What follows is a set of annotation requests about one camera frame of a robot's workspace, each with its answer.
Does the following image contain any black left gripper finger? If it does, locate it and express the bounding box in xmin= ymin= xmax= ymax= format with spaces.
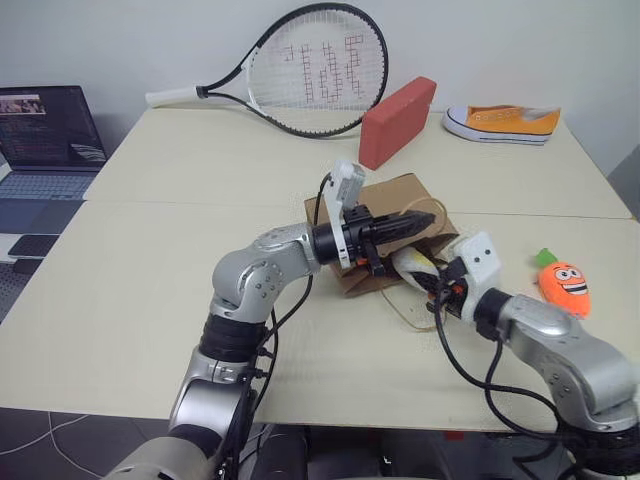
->
xmin=372 ymin=209 xmax=438 ymax=245
xmin=365 ymin=243 xmax=386 ymax=278

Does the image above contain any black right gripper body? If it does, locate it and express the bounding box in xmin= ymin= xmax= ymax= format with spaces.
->
xmin=424 ymin=276 xmax=472 ymax=320

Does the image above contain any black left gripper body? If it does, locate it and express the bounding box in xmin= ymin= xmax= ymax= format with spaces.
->
xmin=343 ymin=203 xmax=379 ymax=270

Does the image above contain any brown paper bag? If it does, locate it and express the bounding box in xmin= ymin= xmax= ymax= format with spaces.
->
xmin=303 ymin=172 xmax=461 ymax=332

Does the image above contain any white yellow black plush toy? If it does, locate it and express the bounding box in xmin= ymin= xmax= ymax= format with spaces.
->
xmin=391 ymin=246 xmax=447 ymax=302

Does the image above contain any orange carrot plush toy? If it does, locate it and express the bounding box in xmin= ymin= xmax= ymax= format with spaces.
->
xmin=530 ymin=248 xmax=594 ymax=320

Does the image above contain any red brick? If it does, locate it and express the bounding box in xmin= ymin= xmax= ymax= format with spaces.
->
xmin=358 ymin=75 xmax=438 ymax=172

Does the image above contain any orange canvas sneaker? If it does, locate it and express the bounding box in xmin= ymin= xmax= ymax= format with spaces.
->
xmin=442 ymin=103 xmax=562 ymax=147

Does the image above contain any black white tennis racket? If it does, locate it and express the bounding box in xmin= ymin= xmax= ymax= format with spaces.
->
xmin=144 ymin=8 xmax=391 ymax=140

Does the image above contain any open laptop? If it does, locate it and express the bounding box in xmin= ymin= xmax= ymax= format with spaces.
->
xmin=0 ymin=84 xmax=109 ymax=236

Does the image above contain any black smartphone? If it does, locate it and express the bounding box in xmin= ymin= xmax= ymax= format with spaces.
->
xmin=7 ymin=233 xmax=62 ymax=262

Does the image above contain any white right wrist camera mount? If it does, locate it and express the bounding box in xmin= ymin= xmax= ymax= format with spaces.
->
xmin=449 ymin=230 xmax=503 ymax=322

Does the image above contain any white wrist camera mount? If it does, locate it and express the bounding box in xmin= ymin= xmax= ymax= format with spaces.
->
xmin=327 ymin=158 xmax=368 ymax=272
xmin=449 ymin=230 xmax=503 ymax=322

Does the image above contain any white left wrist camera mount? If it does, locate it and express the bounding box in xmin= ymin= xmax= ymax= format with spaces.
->
xmin=327 ymin=158 xmax=368 ymax=272

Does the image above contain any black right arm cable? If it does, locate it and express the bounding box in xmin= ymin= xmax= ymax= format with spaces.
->
xmin=432 ymin=294 xmax=601 ymax=480

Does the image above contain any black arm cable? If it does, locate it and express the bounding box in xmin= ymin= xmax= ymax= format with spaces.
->
xmin=214 ymin=172 xmax=335 ymax=480
xmin=432 ymin=294 xmax=601 ymax=480

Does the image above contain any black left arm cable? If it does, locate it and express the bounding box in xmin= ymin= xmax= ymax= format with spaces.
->
xmin=214 ymin=172 xmax=335 ymax=480

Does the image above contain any white floor cable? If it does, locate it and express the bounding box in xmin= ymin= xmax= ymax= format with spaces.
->
xmin=0 ymin=412 xmax=114 ymax=477

